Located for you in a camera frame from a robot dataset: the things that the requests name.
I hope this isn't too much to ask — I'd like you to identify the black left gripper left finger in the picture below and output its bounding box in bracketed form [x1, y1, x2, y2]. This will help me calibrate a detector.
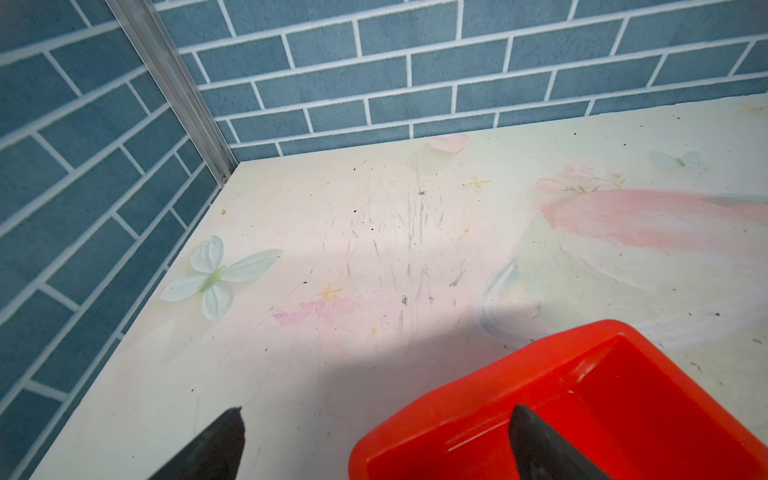
[150, 407, 245, 480]

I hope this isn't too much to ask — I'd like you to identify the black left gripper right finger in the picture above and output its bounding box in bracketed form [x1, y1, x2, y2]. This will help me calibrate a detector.
[508, 404, 610, 480]

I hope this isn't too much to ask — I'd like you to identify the red plastic bin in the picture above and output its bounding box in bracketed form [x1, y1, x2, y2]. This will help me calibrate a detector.
[348, 320, 767, 479]

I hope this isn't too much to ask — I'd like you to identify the aluminium corner post left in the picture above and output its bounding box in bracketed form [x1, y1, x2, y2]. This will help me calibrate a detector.
[106, 0, 237, 186]

